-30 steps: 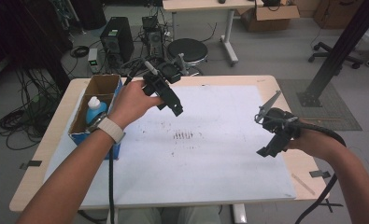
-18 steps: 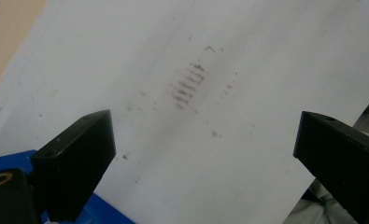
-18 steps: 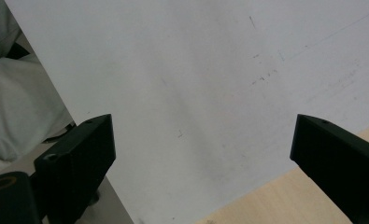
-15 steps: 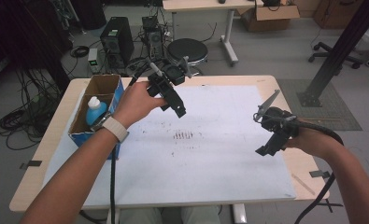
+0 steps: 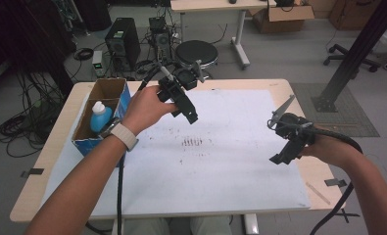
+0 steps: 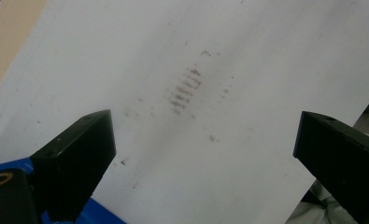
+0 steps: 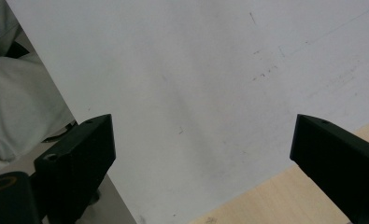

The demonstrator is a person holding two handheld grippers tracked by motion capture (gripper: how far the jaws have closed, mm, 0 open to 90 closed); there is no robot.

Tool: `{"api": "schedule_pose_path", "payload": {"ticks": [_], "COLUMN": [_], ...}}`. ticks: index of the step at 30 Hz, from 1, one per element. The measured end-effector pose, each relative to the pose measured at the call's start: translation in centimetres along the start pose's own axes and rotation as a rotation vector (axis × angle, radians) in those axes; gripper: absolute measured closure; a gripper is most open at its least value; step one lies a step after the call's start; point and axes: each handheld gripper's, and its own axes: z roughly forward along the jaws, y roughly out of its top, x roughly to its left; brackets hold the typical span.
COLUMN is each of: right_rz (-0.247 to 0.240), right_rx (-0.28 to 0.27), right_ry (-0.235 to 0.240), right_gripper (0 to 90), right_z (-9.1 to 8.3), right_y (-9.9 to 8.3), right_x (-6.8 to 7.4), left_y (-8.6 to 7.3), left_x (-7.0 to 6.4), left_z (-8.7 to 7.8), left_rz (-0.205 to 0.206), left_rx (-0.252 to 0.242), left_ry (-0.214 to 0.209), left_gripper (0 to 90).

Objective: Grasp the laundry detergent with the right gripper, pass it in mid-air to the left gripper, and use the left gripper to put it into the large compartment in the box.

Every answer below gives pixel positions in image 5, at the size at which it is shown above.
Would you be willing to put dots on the pale thin strip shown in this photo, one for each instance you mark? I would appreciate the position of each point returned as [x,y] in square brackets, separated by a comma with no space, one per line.
[318,194]

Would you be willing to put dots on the white table leg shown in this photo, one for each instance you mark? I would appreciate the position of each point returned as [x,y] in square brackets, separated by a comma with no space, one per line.
[251,225]

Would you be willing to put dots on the black metal stand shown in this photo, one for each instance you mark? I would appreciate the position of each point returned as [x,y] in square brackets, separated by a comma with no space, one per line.
[354,55]

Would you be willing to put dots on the small white power unit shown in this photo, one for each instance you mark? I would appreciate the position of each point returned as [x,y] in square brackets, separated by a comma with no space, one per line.
[97,62]

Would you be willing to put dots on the open computer case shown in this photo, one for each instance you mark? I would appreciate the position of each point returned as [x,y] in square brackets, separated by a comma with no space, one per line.
[161,42]

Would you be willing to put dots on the black tape piece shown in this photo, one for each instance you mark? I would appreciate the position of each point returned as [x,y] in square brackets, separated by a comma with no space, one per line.
[32,171]
[334,182]

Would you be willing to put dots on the black office chair base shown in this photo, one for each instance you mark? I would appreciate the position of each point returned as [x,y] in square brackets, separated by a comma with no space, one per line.
[351,58]

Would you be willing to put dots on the grey floor mat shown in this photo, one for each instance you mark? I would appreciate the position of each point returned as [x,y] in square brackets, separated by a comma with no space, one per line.
[354,120]

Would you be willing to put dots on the person's right hand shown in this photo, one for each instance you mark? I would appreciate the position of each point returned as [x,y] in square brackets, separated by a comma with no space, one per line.
[334,151]

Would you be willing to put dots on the closed brown cardboard box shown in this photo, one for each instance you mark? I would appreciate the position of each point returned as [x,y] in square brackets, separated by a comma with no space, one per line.
[351,16]

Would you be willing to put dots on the open brown cardboard box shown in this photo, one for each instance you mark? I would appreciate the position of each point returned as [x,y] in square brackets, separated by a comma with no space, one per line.
[280,21]

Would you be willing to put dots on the black computer tower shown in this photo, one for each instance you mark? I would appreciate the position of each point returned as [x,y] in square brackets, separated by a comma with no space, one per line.
[122,42]

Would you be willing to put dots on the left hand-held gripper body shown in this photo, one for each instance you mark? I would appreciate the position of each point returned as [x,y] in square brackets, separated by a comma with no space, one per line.
[178,83]

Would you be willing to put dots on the blue bottle with white cap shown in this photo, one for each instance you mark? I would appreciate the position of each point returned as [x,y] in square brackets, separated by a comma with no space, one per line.
[100,119]

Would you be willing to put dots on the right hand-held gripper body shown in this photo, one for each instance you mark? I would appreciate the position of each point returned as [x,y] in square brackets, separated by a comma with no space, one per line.
[295,130]

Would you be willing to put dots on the blue cardboard box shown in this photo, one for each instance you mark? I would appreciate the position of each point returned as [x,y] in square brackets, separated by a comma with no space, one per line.
[107,88]

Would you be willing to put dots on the black round stool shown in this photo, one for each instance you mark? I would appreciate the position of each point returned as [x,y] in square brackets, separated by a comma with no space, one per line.
[196,52]

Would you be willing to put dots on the dark curtain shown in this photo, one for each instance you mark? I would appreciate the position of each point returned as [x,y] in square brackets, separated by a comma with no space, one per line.
[24,39]

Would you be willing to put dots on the white desk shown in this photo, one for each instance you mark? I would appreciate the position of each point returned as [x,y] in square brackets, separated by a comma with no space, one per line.
[210,5]

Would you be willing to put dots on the wristwatch with white band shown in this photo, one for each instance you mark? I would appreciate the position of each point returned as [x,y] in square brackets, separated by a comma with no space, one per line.
[124,135]

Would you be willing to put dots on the black tape cross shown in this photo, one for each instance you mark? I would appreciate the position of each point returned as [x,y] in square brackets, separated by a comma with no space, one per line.
[351,214]

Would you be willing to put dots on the person's left hand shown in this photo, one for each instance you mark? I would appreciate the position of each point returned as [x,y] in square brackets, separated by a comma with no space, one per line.
[145,109]

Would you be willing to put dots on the white table mat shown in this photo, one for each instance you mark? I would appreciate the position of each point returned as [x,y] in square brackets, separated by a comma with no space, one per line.
[197,182]

